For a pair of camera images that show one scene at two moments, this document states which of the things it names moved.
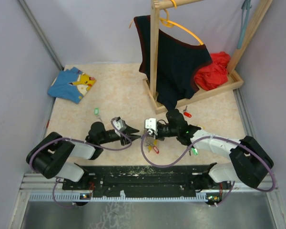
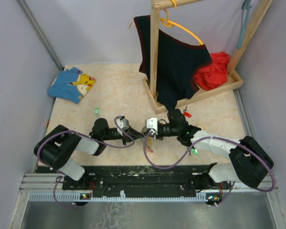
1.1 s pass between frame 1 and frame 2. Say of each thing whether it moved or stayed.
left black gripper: stayed
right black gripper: stayed
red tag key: stayed
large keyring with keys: moved
